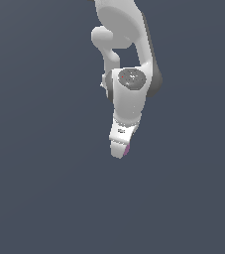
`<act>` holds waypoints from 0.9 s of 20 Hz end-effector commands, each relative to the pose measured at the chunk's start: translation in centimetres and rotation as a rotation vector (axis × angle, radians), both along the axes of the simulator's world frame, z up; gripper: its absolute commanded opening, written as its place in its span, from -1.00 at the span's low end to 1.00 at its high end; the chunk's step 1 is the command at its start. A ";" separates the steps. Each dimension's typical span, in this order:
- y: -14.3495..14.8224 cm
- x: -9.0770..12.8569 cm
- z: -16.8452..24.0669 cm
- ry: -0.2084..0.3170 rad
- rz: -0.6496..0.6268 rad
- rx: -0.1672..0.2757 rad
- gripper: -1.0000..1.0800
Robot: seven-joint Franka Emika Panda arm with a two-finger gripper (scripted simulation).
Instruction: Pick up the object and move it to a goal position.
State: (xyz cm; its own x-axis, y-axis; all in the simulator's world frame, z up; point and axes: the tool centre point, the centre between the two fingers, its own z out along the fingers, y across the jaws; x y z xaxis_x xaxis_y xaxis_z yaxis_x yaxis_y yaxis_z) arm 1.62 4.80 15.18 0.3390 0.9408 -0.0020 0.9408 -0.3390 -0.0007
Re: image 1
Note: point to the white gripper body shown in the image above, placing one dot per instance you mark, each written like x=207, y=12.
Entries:
x=121, y=131

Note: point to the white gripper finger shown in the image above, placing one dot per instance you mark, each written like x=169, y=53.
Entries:
x=118, y=149

